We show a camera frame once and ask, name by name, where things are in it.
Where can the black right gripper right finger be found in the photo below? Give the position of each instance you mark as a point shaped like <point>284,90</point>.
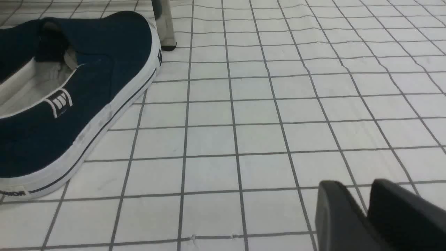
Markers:
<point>405,221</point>

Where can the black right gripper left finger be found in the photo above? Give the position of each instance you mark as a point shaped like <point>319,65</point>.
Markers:
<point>340,223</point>

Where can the steel shoe rack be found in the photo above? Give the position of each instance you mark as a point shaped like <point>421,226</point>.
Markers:
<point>164,24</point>

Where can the white grid tablecloth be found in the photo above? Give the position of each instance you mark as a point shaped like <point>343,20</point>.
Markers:
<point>259,102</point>

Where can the navy slip-on shoe right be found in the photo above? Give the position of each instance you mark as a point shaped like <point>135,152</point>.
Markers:
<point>64,83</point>

